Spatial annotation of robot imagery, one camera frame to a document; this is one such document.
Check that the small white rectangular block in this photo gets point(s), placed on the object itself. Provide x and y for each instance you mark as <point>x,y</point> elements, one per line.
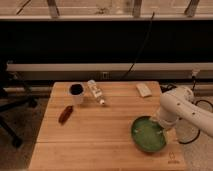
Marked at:
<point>143,90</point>

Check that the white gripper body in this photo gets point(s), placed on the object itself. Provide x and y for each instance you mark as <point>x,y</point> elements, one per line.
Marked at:
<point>162,122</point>

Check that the white baseboard heater rail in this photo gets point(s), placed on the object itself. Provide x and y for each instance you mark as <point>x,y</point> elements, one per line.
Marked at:
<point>110,67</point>

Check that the white cup with dark inside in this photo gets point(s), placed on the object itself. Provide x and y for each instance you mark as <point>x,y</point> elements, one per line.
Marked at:
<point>77,91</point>

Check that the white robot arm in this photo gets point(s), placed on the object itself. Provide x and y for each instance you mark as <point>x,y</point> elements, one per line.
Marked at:
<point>178,103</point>

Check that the black office chair base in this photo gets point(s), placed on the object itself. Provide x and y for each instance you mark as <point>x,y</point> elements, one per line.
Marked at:
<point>5,76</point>

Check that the green ceramic bowl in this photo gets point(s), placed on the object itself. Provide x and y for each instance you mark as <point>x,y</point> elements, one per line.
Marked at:
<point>146,139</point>

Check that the brown oblong object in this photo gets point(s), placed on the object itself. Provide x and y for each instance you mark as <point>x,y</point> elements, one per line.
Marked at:
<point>65,114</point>

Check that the clear plastic bottle lying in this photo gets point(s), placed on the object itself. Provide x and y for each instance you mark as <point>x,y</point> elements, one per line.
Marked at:
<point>96,92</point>

